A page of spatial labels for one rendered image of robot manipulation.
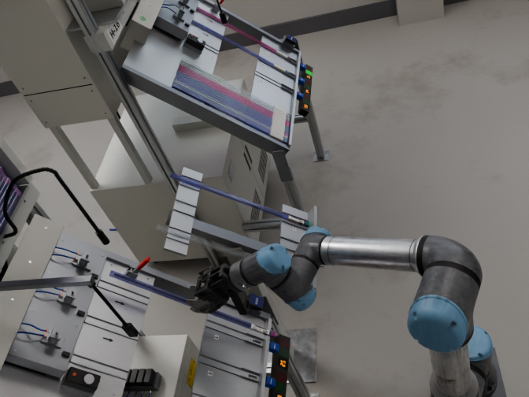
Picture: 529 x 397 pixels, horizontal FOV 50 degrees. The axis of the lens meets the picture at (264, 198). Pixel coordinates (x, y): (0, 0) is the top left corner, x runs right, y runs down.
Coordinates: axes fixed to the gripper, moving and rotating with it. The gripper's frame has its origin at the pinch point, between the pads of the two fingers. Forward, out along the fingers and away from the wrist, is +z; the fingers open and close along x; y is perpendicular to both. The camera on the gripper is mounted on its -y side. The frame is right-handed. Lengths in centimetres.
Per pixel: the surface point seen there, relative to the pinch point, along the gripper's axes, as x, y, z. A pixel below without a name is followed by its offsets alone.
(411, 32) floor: -270, -116, -11
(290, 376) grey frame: -11, -63, 25
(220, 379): 14.8, -14.8, 3.4
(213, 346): 6.0, -11.3, 4.3
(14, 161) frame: -10, 60, -1
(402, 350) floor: -34, -107, 6
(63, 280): 18.0, 40.7, -10.3
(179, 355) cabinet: -2.2, -18.7, 32.6
